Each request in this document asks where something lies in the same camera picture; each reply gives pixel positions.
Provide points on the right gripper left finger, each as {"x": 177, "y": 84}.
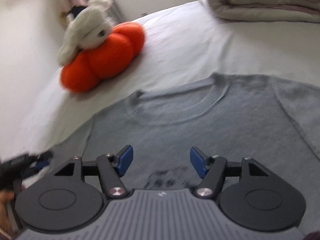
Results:
{"x": 70, "y": 176}

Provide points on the person's left hand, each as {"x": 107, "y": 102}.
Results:
{"x": 6, "y": 228}

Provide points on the white plush dog toy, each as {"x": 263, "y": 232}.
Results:
{"x": 88, "y": 30}

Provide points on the orange plush pumpkin cushion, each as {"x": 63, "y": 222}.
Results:
{"x": 92, "y": 66}

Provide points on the grey knit sweater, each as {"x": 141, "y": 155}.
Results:
{"x": 272, "y": 120}

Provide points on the grey patterned curtain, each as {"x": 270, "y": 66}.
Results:
{"x": 115, "y": 13}

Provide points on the white bed sheet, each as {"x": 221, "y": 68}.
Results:
{"x": 183, "y": 44}

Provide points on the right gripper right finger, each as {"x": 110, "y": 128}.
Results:
{"x": 213, "y": 171}

